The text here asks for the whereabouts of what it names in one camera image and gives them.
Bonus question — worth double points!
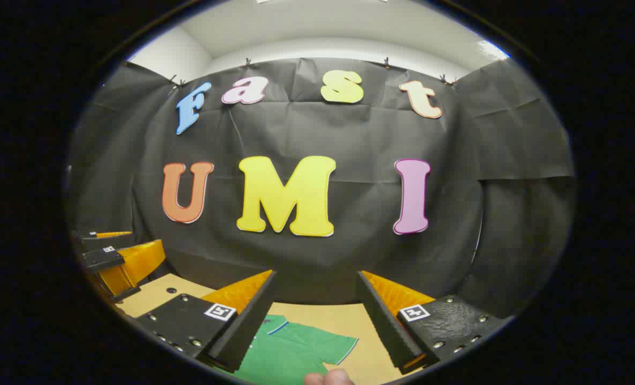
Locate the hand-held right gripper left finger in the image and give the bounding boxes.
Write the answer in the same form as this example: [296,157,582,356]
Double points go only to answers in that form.
[135,270,277,373]

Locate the black backdrop cloth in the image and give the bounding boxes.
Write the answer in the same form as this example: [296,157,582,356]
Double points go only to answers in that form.
[67,57,575,320]

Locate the green T-shirt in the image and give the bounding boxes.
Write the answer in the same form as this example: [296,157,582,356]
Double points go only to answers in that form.
[216,314,359,385]

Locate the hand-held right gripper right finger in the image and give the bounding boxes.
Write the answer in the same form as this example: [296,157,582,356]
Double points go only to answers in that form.
[356,270,513,375]

